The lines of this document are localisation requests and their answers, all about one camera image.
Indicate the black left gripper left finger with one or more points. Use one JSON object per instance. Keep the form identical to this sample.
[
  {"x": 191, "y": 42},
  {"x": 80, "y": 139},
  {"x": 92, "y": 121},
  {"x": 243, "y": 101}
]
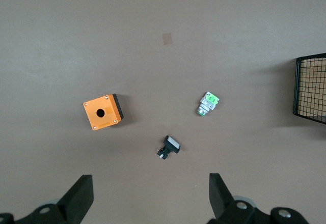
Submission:
[{"x": 76, "y": 201}]

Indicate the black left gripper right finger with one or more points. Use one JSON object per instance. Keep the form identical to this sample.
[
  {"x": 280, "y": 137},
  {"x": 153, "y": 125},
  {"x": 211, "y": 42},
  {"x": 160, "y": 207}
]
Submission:
[{"x": 221, "y": 203}]

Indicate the black square white-faced button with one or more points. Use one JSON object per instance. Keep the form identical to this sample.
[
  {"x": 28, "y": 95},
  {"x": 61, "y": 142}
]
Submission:
[{"x": 172, "y": 143}]

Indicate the green push button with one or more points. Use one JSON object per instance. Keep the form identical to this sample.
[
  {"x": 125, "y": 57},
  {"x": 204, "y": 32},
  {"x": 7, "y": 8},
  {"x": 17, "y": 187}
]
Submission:
[{"x": 207, "y": 103}]

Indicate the orange box with round hole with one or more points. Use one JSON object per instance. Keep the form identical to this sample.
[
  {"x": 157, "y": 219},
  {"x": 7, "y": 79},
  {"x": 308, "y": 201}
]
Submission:
[{"x": 102, "y": 121}]

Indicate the small square tape patch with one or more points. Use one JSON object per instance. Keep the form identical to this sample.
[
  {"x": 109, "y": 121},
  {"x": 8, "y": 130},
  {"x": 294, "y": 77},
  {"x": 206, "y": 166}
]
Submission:
[{"x": 167, "y": 38}]

